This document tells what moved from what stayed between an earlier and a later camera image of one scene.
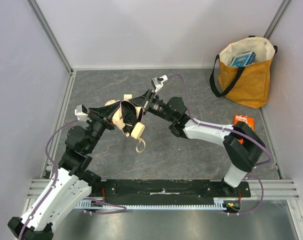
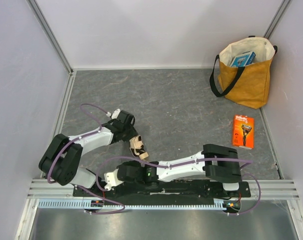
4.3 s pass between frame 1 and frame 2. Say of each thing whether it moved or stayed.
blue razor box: stayed
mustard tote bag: stayed
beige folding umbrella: moved
